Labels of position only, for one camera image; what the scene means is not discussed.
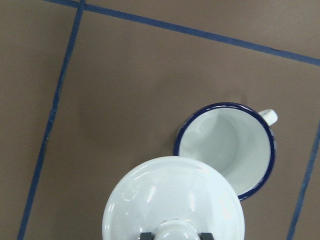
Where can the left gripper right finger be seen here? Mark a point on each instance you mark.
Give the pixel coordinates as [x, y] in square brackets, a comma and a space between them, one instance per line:
[206, 236]

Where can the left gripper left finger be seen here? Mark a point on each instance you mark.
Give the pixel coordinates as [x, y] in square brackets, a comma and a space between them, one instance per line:
[146, 236]

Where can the white ceramic lid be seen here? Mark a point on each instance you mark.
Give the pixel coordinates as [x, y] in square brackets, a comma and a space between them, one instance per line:
[174, 198]

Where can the white enamel mug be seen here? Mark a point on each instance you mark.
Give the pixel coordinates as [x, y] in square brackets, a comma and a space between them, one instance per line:
[233, 139]

